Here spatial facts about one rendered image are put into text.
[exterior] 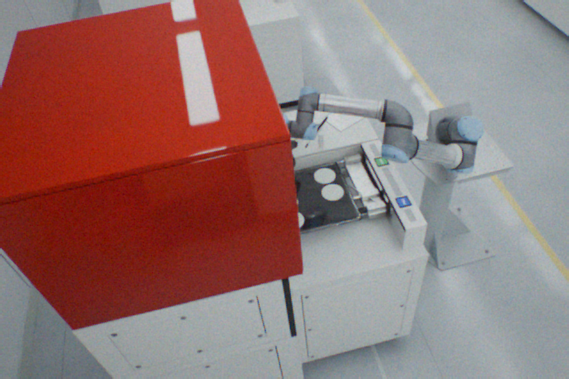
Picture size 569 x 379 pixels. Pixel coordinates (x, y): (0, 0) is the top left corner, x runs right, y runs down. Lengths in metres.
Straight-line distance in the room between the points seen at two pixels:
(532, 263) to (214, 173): 2.46
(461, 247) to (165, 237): 2.25
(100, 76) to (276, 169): 0.59
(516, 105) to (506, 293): 1.81
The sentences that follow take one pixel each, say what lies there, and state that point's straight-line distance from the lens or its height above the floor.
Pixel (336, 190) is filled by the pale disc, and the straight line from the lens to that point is 2.24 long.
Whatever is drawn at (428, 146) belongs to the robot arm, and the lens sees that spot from 2.15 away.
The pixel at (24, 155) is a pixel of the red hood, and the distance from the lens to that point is 1.32.
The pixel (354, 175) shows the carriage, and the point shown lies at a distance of 2.34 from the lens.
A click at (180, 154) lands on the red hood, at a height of 1.82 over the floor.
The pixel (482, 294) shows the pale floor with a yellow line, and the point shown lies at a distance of 3.09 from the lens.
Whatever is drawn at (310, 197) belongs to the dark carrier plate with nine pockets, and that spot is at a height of 0.90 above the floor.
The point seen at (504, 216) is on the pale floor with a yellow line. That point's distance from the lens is 3.48.
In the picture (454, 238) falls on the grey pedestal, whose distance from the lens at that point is 3.26.
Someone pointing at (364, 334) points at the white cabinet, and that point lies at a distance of 2.59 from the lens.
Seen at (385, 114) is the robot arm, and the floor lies 1.29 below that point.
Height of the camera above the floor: 2.56
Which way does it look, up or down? 47 degrees down
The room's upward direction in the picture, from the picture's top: 7 degrees counter-clockwise
